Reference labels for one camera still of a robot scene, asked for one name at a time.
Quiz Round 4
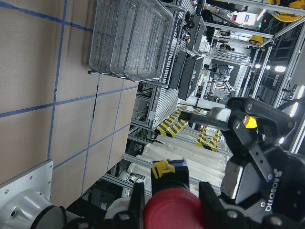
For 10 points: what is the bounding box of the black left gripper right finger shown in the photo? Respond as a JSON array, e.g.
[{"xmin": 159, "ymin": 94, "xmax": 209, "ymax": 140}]
[{"xmin": 199, "ymin": 182, "xmax": 224, "ymax": 215}]

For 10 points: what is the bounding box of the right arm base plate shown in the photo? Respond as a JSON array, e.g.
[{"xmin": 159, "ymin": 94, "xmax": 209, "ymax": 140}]
[{"xmin": 0, "ymin": 159, "xmax": 54, "ymax": 229}]

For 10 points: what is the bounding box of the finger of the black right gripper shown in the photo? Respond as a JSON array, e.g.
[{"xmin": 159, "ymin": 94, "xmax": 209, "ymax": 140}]
[{"xmin": 181, "ymin": 107, "xmax": 231, "ymax": 130}]

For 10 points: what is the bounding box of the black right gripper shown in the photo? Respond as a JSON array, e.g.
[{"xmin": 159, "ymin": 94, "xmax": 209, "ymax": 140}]
[{"xmin": 221, "ymin": 97, "xmax": 305, "ymax": 229}]

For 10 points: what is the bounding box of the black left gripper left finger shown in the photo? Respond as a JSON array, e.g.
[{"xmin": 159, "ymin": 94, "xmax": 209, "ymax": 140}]
[{"xmin": 128, "ymin": 183, "xmax": 145, "ymax": 229}]

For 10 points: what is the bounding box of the aluminium workbench frame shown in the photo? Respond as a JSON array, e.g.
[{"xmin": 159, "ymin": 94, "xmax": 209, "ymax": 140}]
[{"xmin": 131, "ymin": 83, "xmax": 178, "ymax": 130}]

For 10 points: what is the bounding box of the wire mesh shelf rack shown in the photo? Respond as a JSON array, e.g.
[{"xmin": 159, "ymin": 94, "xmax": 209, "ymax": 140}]
[{"xmin": 89, "ymin": 0, "xmax": 173, "ymax": 82}]

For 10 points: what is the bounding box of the red emergency stop button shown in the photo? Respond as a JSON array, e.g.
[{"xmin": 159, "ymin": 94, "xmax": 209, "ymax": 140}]
[{"xmin": 143, "ymin": 158, "xmax": 206, "ymax": 229}]

